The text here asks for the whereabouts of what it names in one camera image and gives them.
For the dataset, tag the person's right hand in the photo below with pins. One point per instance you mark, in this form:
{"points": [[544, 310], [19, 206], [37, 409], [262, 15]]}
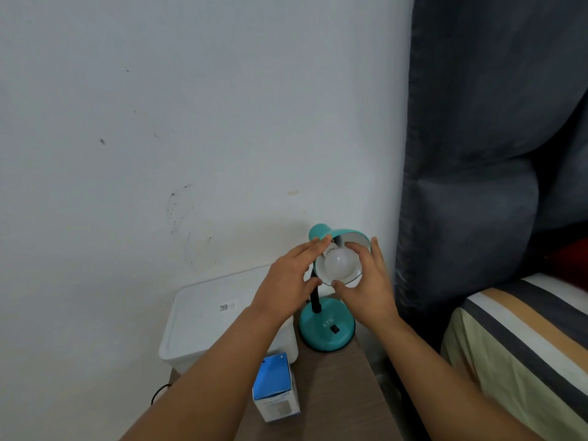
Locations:
{"points": [[374, 298]]}

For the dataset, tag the person's left hand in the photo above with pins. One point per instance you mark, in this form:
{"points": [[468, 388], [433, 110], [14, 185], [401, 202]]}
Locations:
{"points": [[280, 293]]}

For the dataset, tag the white light bulb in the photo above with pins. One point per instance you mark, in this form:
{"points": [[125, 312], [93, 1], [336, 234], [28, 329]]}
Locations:
{"points": [[342, 266]]}

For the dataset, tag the teal desk lamp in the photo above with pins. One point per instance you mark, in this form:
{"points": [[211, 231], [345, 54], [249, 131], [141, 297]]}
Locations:
{"points": [[326, 326]]}

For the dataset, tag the blue and white bulb box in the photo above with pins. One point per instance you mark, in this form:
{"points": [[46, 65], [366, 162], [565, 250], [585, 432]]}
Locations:
{"points": [[273, 376]]}

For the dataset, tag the white storage box lid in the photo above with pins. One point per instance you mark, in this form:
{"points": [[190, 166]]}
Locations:
{"points": [[197, 312]]}

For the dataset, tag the person's right forearm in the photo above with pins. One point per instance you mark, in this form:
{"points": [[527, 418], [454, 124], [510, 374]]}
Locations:
{"points": [[436, 385]]}

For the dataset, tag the person's left forearm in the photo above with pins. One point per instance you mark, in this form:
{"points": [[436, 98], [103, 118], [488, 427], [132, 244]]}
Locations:
{"points": [[206, 385]]}

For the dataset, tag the white plastic storage box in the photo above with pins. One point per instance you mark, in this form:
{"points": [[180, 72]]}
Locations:
{"points": [[285, 342]]}

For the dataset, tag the striped bedding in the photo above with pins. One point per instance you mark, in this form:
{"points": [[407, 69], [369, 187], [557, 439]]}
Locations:
{"points": [[528, 353]]}

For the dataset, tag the grey upholstered headboard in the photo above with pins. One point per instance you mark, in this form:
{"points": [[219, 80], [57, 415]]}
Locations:
{"points": [[482, 133]]}

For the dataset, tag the red pillow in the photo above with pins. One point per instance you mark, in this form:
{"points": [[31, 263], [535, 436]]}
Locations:
{"points": [[572, 264]]}

